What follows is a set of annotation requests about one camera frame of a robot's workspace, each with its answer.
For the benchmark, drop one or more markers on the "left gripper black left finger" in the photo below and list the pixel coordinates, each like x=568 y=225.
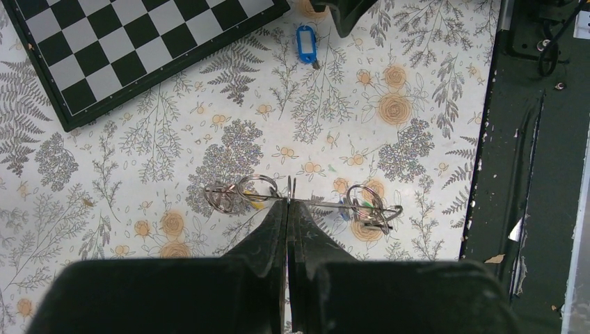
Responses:
x=241 y=291

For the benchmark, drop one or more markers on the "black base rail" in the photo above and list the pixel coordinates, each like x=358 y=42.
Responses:
x=531 y=179

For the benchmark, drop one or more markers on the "floral table mat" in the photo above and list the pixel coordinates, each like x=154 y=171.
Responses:
x=397 y=106

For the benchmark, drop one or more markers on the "small blue key tag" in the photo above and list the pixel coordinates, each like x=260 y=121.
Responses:
x=343 y=210

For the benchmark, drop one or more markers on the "large grey metal keyring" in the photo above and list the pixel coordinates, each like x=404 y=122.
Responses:
x=228 y=198

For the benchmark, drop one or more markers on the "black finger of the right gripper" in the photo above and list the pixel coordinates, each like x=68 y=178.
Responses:
x=345 y=13

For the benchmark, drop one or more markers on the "black white checkerboard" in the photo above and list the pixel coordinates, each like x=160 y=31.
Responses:
x=92 y=56

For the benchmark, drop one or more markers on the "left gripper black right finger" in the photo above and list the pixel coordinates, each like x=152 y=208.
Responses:
x=332 y=292

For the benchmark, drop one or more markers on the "yellow key tag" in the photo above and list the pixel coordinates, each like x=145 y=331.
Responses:
x=255 y=200

